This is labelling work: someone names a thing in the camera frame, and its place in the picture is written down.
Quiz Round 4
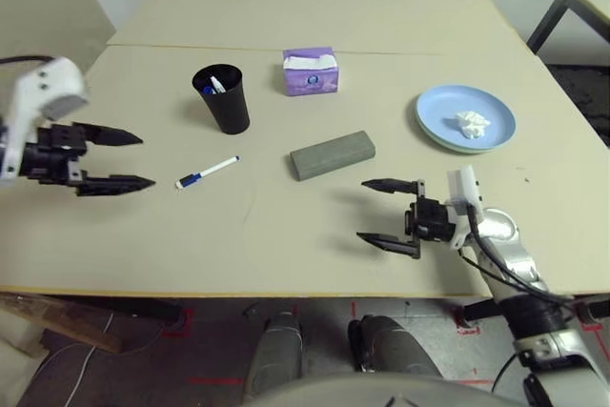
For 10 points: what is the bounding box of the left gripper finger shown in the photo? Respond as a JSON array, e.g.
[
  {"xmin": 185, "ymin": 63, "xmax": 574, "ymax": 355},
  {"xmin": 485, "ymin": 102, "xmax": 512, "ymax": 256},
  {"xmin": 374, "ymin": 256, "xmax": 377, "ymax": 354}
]
[
  {"xmin": 75, "ymin": 123, "xmax": 144, "ymax": 149},
  {"xmin": 75, "ymin": 173, "xmax": 157, "ymax": 197}
]

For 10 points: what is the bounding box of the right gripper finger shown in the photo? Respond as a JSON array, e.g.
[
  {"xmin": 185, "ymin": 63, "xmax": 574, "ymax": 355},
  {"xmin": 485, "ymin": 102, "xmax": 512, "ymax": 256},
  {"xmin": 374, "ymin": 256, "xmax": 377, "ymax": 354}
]
[
  {"xmin": 361, "ymin": 178, "xmax": 420, "ymax": 196},
  {"xmin": 356, "ymin": 232, "xmax": 416, "ymax": 259}
]

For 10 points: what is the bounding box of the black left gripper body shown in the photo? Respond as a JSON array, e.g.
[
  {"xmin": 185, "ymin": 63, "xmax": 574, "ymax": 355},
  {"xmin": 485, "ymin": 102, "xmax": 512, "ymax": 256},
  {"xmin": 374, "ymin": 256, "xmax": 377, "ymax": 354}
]
[{"xmin": 21, "ymin": 123, "xmax": 88, "ymax": 190}]

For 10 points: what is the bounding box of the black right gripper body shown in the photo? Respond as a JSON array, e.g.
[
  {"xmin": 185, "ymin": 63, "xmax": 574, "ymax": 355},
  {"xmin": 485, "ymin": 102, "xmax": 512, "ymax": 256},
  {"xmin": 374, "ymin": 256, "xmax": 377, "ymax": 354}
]
[{"xmin": 403, "ymin": 179, "xmax": 464, "ymax": 261}]

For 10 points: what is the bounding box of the grey glasses case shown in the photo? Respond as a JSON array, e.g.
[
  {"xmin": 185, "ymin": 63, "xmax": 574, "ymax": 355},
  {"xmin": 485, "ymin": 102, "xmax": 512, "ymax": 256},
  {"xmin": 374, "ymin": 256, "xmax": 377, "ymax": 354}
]
[{"xmin": 290, "ymin": 130, "xmax": 378, "ymax": 183}]

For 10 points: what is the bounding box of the blue plate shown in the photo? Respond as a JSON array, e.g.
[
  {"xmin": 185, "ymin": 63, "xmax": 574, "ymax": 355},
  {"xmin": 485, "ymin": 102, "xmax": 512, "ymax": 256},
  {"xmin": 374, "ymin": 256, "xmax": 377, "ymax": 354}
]
[{"xmin": 414, "ymin": 84, "xmax": 518, "ymax": 153}]

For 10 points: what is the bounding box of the white tissue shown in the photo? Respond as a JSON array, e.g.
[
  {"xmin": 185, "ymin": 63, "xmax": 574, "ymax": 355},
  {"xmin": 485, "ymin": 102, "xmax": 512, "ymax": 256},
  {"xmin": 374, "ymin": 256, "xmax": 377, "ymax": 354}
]
[{"xmin": 445, "ymin": 111, "xmax": 492, "ymax": 139}]

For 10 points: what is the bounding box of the black table foot bar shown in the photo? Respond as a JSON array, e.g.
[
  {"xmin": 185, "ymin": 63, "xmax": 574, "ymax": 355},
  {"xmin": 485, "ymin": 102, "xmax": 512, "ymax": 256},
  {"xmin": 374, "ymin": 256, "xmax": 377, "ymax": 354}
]
[
  {"xmin": 61, "ymin": 296, "xmax": 185, "ymax": 325},
  {"xmin": 464, "ymin": 296, "xmax": 610, "ymax": 325}
]

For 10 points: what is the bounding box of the grey right robot leg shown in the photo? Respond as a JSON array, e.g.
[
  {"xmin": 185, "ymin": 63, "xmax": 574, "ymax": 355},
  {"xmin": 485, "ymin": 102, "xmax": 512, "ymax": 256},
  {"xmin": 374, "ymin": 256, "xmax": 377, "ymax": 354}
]
[{"xmin": 347, "ymin": 314, "xmax": 447, "ymax": 377}]

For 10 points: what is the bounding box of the grey robot leg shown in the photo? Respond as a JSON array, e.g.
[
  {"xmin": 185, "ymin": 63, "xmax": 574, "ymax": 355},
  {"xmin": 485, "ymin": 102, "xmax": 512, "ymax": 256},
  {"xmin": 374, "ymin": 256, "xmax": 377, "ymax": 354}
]
[
  {"xmin": 245, "ymin": 311, "xmax": 306, "ymax": 398},
  {"xmin": 347, "ymin": 314, "xmax": 447, "ymax": 377}
]

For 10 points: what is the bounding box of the black plastic cup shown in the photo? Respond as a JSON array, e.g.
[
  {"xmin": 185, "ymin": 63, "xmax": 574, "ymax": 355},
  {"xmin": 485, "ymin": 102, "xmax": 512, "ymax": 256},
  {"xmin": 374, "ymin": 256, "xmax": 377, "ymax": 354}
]
[{"xmin": 192, "ymin": 63, "xmax": 252, "ymax": 135}]

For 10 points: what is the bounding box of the purple tissue box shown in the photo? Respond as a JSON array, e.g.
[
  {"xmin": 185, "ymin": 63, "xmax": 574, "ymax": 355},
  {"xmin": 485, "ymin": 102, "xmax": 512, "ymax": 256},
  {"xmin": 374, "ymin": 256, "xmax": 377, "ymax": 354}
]
[{"xmin": 282, "ymin": 46, "xmax": 342, "ymax": 97}]

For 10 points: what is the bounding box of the wooden plank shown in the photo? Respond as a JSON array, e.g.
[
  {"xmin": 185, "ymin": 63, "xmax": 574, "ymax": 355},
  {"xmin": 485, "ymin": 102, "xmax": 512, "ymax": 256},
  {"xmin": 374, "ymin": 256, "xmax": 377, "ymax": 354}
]
[{"xmin": 0, "ymin": 291, "xmax": 124, "ymax": 355}]

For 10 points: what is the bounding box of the grey robot torso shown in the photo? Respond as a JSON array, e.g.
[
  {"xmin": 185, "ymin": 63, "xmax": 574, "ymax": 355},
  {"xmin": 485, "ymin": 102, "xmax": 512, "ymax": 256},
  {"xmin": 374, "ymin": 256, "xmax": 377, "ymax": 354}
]
[{"xmin": 237, "ymin": 371, "xmax": 525, "ymax": 407}]

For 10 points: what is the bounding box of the grey left robot leg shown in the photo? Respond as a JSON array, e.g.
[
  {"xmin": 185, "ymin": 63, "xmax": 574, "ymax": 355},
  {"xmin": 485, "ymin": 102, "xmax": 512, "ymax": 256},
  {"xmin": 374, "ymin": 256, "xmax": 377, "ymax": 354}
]
[{"xmin": 245, "ymin": 311, "xmax": 306, "ymax": 398}]

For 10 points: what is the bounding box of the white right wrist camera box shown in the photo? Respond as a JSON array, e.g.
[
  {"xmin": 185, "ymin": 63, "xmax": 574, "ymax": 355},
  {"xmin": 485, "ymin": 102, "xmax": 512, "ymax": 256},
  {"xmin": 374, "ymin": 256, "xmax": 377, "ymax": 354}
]
[{"xmin": 446, "ymin": 164, "xmax": 487, "ymax": 251}]

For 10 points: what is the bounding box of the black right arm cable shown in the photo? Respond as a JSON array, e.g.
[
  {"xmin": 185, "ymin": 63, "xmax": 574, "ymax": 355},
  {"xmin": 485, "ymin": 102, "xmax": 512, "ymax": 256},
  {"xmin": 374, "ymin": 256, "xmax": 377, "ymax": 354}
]
[{"xmin": 464, "ymin": 204, "xmax": 573, "ymax": 306}]

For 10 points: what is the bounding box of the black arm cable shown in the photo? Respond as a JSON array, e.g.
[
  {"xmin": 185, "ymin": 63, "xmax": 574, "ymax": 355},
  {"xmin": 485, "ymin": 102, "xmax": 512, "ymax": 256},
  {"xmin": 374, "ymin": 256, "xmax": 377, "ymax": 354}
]
[
  {"xmin": 464, "ymin": 204, "xmax": 573, "ymax": 306},
  {"xmin": 0, "ymin": 54, "xmax": 53, "ymax": 68}
]

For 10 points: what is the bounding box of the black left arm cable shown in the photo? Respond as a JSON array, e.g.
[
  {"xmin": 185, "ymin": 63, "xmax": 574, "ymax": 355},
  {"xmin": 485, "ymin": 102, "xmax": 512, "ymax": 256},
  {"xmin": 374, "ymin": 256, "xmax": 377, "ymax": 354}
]
[{"xmin": 0, "ymin": 54, "xmax": 53, "ymax": 68}]

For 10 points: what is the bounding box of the white floor cable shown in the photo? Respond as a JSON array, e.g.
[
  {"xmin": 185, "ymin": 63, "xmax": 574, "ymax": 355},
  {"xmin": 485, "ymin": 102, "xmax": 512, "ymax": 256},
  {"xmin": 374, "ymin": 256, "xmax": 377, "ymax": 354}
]
[{"xmin": 18, "ymin": 314, "xmax": 115, "ymax": 407}]

